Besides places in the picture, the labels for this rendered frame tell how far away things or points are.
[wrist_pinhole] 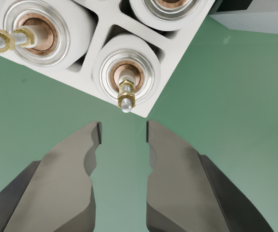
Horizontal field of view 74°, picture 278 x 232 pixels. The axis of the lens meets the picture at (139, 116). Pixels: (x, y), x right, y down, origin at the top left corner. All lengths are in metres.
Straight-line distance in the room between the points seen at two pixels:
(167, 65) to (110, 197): 0.59
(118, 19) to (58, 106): 0.35
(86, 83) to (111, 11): 0.12
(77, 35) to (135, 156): 0.48
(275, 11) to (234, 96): 0.34
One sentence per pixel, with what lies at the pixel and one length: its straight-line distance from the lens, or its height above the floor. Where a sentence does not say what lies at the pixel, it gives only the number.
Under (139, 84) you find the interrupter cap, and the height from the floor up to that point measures 0.25.
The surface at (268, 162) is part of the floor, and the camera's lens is 0.85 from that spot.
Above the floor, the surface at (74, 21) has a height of 0.25.
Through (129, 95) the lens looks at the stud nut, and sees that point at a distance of 0.18.
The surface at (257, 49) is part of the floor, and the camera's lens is 0.61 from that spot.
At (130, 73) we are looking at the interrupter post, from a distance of 0.24.
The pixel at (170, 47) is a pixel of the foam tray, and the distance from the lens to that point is 0.33.
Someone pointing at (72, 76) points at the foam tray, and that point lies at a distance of 0.35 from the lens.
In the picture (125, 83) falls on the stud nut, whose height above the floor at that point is 0.30.
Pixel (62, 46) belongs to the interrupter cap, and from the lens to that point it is 0.26.
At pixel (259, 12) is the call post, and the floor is 0.20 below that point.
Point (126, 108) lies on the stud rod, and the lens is 0.17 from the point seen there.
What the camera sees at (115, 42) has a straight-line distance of 0.26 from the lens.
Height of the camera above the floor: 0.50
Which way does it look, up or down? 62 degrees down
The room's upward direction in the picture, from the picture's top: 174 degrees clockwise
